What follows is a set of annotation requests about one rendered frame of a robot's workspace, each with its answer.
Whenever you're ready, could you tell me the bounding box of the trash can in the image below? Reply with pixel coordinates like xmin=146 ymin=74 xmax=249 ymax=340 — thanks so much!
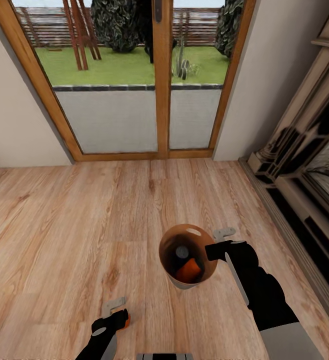
xmin=158 ymin=224 xmax=219 ymax=290

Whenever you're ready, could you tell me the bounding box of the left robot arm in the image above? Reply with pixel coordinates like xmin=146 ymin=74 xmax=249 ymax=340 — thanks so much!
xmin=76 ymin=297 xmax=129 ymax=360

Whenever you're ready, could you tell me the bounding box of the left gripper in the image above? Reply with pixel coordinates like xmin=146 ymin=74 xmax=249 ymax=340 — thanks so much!
xmin=91 ymin=309 xmax=129 ymax=333

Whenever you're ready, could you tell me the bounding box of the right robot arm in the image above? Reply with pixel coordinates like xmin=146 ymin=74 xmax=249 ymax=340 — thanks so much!
xmin=205 ymin=227 xmax=325 ymax=360

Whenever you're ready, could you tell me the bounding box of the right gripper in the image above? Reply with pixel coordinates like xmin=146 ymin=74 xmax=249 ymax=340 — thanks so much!
xmin=205 ymin=240 xmax=232 ymax=261

